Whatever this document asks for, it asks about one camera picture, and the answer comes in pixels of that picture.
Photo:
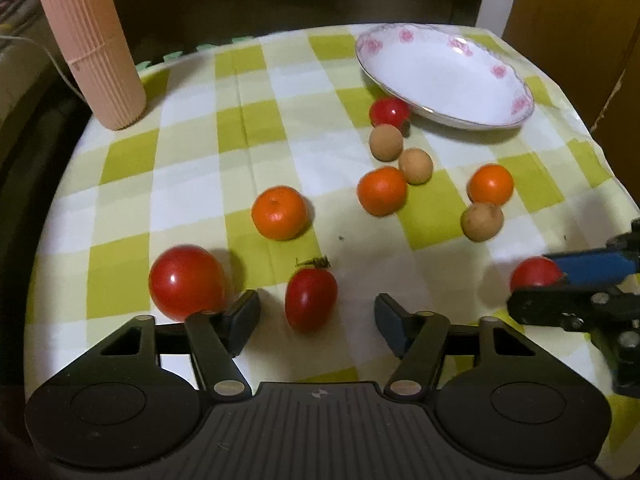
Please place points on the brown wooden door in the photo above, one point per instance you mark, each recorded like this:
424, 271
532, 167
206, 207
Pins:
591, 49

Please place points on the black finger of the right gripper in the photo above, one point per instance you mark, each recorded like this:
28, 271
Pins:
608, 265
575, 308

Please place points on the pink ribbed cylindrical container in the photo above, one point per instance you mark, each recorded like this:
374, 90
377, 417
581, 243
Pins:
93, 44

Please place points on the green foam mat edge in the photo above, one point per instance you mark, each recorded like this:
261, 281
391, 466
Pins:
174, 55

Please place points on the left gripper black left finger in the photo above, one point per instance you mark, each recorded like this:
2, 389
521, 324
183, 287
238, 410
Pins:
215, 340

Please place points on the brown longan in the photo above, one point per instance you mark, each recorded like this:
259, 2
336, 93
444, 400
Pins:
416, 165
481, 221
386, 143

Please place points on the white floral porcelain plate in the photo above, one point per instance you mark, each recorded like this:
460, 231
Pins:
445, 77

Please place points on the red cherry tomato with stem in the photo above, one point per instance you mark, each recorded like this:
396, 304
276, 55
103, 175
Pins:
535, 271

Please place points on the red cherry tomato elongated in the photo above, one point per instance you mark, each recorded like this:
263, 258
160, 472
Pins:
310, 296

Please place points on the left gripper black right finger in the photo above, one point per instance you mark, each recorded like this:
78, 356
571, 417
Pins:
418, 341

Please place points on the green white checkered tablecloth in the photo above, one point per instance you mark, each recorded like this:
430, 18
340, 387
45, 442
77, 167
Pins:
292, 109

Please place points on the large red tomato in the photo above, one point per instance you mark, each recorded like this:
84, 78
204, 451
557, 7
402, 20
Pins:
186, 279

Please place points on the orange mandarin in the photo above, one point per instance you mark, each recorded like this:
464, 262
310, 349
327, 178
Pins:
491, 184
382, 191
280, 213

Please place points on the brown striped mattress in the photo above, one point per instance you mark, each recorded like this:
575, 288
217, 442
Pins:
26, 42

